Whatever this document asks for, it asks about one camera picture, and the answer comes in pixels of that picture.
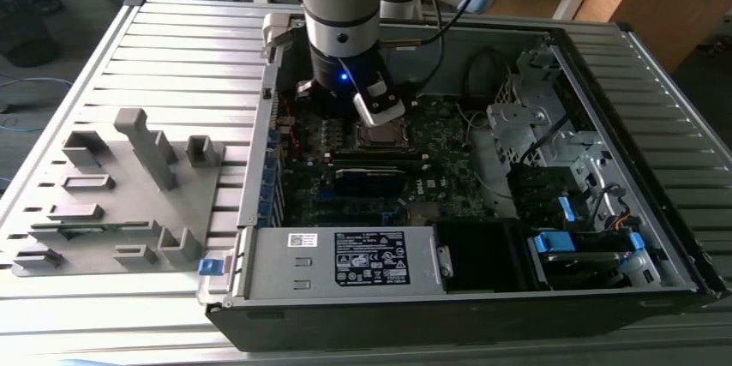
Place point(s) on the square silver CPU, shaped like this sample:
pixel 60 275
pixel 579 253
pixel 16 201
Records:
pixel 385 135

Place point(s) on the RAM slot black clips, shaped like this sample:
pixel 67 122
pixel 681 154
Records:
pixel 377 152
pixel 377 162

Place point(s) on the blue expansion slot retainer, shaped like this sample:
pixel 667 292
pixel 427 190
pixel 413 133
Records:
pixel 269 177

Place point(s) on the black graphics card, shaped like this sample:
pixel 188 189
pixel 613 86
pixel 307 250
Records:
pixel 372 184

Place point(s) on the green motherboard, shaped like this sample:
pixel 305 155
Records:
pixel 452 173

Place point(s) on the perforated metal drive cage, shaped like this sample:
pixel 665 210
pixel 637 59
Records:
pixel 512 115

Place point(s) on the grey chipset heatsink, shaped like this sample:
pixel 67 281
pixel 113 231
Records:
pixel 425 211

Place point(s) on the silver power supply unit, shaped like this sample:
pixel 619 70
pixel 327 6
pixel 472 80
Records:
pixel 275 263

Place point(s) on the grey parts rack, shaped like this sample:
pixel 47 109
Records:
pixel 131 207

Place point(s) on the blue case latch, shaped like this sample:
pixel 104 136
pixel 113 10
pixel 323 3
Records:
pixel 211 267

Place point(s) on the green RAM stick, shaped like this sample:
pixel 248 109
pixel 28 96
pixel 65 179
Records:
pixel 123 226

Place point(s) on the blue disk carrier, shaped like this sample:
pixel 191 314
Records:
pixel 552 241
pixel 565 209

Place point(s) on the black waste bin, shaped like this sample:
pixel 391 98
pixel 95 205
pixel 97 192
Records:
pixel 31 49

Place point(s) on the black PC case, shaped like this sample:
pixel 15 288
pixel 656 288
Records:
pixel 400 327

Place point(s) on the black hard disk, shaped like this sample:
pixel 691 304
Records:
pixel 577 261

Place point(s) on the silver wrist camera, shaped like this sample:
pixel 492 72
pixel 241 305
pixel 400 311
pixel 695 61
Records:
pixel 380 115

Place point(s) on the black drive bay bracket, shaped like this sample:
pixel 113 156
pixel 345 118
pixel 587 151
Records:
pixel 537 186

